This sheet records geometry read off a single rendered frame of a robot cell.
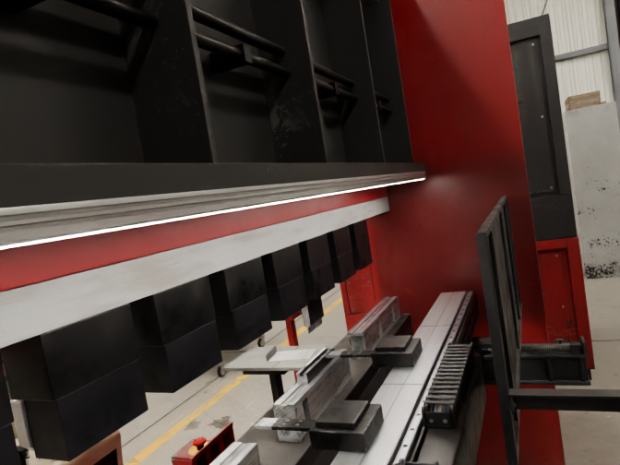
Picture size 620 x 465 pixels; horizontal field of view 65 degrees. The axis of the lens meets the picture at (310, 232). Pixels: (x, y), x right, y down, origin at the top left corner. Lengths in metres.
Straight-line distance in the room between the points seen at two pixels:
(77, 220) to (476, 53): 1.85
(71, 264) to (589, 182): 6.04
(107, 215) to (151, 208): 0.06
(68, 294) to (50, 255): 0.06
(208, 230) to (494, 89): 1.45
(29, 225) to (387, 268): 1.89
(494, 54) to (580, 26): 6.31
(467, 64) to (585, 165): 4.39
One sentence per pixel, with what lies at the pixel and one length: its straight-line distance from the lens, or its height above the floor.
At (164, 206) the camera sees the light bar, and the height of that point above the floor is 1.47.
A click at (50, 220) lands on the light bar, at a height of 1.47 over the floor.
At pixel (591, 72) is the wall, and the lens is 8.30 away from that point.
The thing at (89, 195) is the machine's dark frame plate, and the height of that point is 1.49.
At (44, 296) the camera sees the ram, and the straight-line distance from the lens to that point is 0.70.
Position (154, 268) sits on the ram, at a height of 1.38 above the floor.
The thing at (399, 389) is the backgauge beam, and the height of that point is 0.98.
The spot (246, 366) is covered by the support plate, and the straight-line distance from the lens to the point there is 1.48.
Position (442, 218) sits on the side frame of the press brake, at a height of 1.28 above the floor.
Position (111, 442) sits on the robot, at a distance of 1.84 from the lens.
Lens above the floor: 1.45
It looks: 4 degrees down
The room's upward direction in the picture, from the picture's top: 9 degrees counter-clockwise
